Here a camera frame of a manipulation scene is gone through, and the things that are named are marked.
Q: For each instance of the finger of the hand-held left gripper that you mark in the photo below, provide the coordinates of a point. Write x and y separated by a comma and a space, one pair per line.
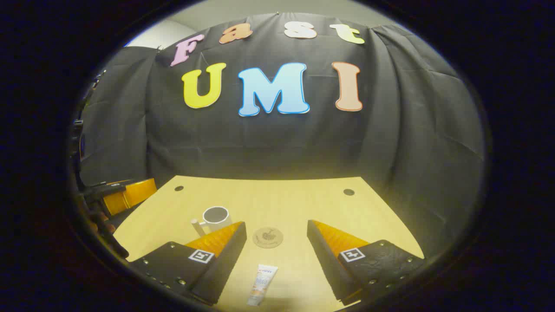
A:
130, 195

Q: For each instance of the light wooden desktop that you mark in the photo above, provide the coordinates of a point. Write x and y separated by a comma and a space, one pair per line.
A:
277, 203

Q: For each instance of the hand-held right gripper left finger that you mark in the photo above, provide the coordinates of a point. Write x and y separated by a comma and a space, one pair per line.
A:
227, 260

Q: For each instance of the black backdrop cloth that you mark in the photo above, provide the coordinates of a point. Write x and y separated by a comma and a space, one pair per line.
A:
269, 138

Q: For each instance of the round wooden coaster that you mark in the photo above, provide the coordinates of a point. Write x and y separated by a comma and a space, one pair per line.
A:
268, 237

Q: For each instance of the white toothpaste tube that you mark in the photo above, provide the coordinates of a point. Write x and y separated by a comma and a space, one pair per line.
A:
262, 284

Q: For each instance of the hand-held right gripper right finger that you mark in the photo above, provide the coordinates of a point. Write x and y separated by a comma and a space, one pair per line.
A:
323, 260

